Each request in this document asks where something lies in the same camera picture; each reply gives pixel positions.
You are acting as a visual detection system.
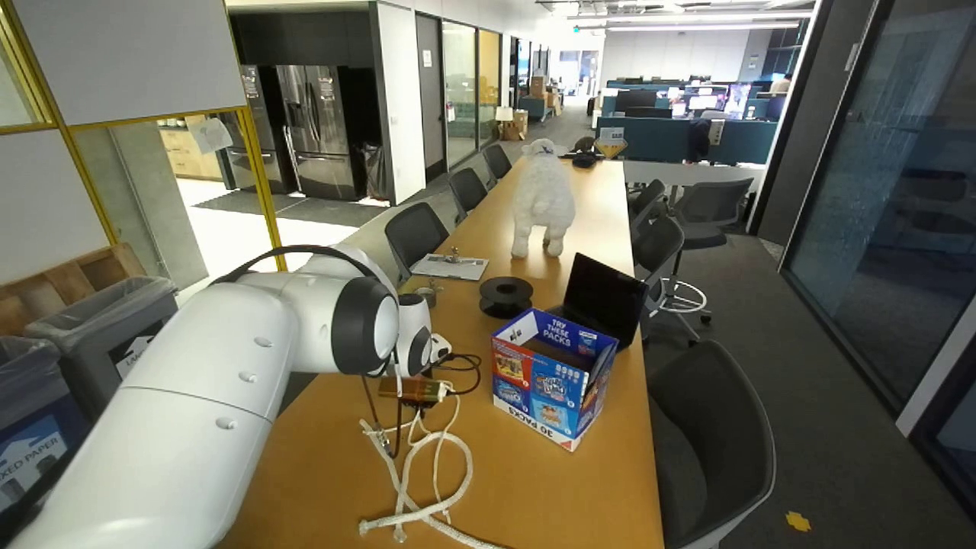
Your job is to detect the white sheep figurine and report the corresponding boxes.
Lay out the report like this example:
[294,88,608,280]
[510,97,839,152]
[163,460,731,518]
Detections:
[514,139,577,260]

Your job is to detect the black object table end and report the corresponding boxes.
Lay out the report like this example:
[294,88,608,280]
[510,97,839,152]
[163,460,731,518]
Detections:
[572,139,600,169]

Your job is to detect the dark grey office chair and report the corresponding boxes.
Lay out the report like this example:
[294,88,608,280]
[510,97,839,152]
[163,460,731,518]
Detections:
[651,341,777,549]

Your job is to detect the blue cardboard snack box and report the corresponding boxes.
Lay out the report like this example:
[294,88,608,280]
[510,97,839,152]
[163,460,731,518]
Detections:
[493,312,620,453]

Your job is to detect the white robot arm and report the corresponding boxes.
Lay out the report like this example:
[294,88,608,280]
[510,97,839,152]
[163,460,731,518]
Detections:
[7,248,449,549]

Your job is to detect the white rope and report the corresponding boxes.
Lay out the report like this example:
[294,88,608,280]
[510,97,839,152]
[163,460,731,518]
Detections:
[357,393,465,523]
[357,429,479,539]
[390,514,507,549]

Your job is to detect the black laptop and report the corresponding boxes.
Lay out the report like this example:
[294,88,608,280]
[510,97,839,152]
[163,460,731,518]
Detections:
[556,255,646,349]

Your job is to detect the black office chair far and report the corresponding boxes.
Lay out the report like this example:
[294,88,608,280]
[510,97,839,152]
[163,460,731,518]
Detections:
[636,209,712,319]

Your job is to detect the grey control box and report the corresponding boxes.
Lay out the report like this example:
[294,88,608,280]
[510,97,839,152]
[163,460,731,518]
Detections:
[28,279,178,419]

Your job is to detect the black tape spool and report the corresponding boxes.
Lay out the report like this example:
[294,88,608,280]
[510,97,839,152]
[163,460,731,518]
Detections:
[479,279,534,319]

